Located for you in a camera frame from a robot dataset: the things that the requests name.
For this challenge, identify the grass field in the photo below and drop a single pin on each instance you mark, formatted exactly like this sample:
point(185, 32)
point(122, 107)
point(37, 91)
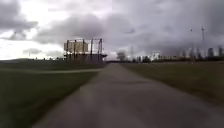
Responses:
point(186, 75)
point(33, 90)

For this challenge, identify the grey paved path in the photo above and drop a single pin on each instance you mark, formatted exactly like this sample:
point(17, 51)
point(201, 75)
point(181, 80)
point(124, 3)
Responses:
point(123, 100)

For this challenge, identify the row of distant buildings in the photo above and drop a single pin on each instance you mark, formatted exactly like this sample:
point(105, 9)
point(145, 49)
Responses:
point(186, 55)

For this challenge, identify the tall mast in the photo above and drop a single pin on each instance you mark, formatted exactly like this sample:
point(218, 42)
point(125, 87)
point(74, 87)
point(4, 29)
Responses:
point(202, 38)

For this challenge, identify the scaffold tower structure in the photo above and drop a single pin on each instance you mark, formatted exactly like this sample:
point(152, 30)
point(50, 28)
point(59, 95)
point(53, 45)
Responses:
point(83, 50)

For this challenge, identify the tree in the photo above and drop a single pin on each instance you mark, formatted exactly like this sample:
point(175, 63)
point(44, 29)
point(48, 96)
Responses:
point(121, 55)

